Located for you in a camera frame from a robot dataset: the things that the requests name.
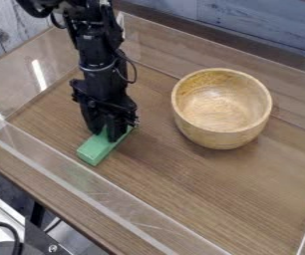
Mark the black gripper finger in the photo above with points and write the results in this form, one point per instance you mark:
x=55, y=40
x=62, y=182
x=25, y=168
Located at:
x=94, y=118
x=117, y=127

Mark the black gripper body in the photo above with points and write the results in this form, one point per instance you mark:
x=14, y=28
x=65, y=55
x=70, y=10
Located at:
x=102, y=91

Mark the green rectangular block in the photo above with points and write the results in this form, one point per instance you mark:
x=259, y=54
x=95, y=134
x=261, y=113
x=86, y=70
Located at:
x=97, y=147

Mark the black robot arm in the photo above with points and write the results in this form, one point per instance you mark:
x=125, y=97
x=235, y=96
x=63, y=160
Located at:
x=95, y=32

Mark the light wooden bowl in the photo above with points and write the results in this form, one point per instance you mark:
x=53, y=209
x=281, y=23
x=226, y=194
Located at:
x=221, y=107

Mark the clear acrylic tray wall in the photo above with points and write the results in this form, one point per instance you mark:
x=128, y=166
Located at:
x=164, y=197

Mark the black metal bracket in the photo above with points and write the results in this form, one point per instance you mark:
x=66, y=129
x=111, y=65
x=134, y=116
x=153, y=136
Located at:
x=38, y=242

